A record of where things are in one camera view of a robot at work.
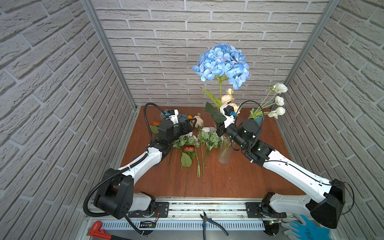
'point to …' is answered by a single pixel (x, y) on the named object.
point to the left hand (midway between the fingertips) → (192, 119)
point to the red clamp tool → (95, 231)
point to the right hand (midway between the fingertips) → (214, 111)
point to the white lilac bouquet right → (209, 139)
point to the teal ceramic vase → (259, 120)
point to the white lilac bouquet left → (188, 139)
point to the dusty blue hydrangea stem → (181, 118)
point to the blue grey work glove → (303, 228)
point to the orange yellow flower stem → (198, 168)
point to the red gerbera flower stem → (186, 161)
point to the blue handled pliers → (205, 219)
